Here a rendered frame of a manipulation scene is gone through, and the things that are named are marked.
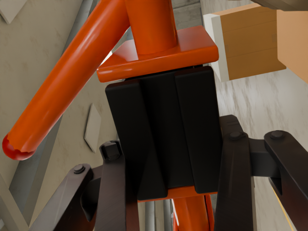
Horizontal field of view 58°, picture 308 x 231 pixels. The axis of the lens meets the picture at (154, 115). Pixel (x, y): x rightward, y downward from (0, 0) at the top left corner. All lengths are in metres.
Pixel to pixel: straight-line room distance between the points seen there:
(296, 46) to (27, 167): 4.35
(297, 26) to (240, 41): 1.48
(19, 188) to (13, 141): 4.16
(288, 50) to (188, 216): 0.24
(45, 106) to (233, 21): 1.65
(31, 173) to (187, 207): 4.25
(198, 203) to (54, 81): 0.12
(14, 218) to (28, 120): 2.95
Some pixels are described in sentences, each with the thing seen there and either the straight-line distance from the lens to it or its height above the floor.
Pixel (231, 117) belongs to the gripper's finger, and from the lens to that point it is 0.18.
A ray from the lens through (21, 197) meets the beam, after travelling 4.25.
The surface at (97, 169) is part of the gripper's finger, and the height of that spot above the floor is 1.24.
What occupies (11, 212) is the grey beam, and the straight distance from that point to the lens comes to 3.11.
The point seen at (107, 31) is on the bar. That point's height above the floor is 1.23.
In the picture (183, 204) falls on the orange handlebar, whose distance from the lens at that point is 0.19.
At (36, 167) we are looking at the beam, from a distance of 4.42.
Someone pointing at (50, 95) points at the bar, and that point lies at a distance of 0.19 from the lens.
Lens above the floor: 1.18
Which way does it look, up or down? 9 degrees up
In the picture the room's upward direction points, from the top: 101 degrees counter-clockwise
